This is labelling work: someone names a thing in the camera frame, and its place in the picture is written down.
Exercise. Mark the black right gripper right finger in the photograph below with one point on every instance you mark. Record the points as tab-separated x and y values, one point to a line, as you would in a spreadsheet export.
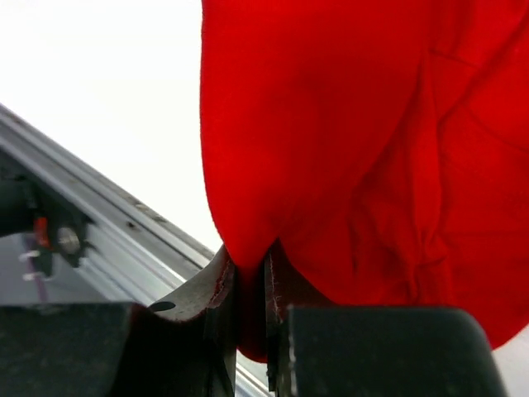
318	348

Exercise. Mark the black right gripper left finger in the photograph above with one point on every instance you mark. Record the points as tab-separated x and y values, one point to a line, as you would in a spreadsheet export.
182	345

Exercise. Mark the red t shirt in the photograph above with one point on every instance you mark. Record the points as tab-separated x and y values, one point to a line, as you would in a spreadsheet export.
383	144

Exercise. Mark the aluminium frame rails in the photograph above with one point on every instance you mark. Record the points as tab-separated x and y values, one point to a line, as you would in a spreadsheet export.
71	224

